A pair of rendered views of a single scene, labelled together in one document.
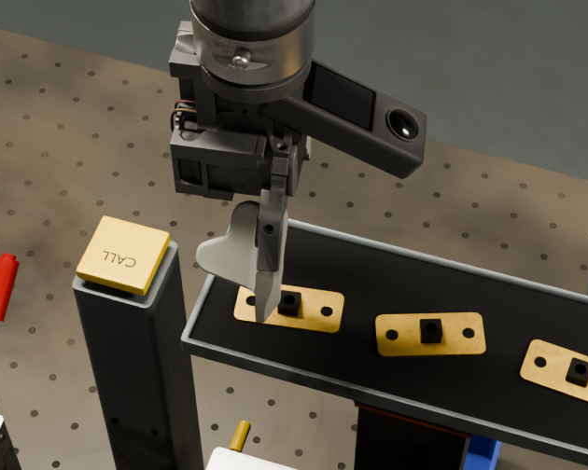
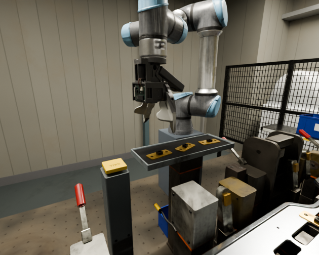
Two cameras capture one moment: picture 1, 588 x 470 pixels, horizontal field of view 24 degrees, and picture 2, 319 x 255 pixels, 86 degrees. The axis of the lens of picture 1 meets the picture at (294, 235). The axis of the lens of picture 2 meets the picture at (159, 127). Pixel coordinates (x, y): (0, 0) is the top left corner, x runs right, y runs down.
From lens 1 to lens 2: 0.81 m
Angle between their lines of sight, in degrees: 53
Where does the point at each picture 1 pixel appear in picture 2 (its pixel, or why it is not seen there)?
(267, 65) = (165, 48)
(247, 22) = (163, 32)
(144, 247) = (118, 161)
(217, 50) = (156, 44)
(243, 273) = (168, 117)
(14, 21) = not seen: outside the picture
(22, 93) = (14, 226)
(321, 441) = (145, 237)
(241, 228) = (163, 106)
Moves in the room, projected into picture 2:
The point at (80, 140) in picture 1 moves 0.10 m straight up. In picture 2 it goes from (39, 225) to (35, 208)
